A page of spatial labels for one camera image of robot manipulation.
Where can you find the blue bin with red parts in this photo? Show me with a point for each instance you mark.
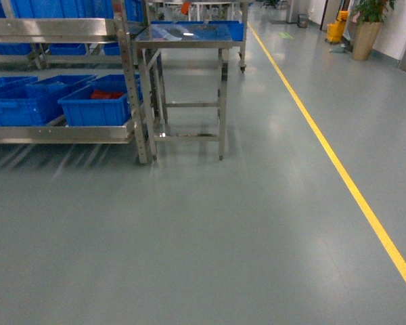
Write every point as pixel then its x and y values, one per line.
pixel 81 111

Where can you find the red plastic parts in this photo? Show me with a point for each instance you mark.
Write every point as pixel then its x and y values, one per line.
pixel 99 94

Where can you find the steel shelf rack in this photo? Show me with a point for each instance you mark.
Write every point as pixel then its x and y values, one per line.
pixel 84 30

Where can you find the steel side table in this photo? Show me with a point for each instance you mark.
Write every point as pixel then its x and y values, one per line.
pixel 186 37

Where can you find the blue bin middle front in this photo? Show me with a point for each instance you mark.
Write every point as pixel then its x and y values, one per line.
pixel 36 104

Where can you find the yellow mop bucket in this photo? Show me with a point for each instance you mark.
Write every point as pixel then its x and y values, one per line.
pixel 336 29

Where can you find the blue bin left front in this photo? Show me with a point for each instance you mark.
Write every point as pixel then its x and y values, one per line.
pixel 11 82

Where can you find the potted plant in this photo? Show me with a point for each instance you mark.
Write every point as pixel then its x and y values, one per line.
pixel 370 17

